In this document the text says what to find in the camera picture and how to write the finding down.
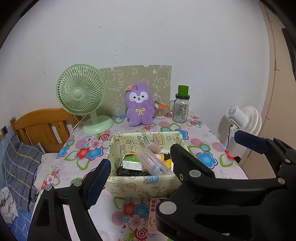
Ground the pink wet wipes pack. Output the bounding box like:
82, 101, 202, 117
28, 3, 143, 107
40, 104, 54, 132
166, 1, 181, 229
147, 198, 166, 235

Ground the black soft object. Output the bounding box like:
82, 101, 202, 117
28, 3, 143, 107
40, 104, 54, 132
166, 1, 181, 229
116, 166, 149, 177

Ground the crumpled white cloth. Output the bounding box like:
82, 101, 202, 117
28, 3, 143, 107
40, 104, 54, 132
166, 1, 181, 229
0, 187, 18, 224

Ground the yellow cartoon fabric storage box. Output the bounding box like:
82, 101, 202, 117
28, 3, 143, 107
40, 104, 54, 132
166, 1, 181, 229
105, 132, 188, 198

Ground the white standing fan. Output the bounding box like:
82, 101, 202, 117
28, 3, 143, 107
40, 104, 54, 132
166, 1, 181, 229
226, 105, 262, 136

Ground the yellow black item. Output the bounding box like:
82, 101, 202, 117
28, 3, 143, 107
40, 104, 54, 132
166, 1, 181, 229
155, 150, 172, 169

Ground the grey plaid pillow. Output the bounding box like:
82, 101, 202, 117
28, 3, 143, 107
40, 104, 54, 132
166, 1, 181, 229
2, 135, 44, 211

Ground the floral tablecloth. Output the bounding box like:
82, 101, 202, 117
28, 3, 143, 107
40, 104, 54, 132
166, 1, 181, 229
38, 113, 246, 240

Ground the green white tissue pack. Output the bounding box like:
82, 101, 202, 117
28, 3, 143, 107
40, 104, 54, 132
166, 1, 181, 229
122, 154, 143, 171

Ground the glass jar green lid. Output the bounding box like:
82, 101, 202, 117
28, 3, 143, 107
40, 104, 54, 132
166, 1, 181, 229
169, 85, 190, 123

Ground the cotton swab container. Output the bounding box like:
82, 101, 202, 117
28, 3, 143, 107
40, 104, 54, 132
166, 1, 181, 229
154, 101, 169, 119

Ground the purple plush toy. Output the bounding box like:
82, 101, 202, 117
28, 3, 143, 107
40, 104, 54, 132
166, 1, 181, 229
125, 82, 155, 126

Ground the green cartoon backing board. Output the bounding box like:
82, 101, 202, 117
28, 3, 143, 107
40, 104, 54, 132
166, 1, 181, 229
99, 64, 173, 117

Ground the green desk fan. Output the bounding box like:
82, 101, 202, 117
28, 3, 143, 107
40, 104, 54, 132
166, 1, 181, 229
56, 64, 113, 135

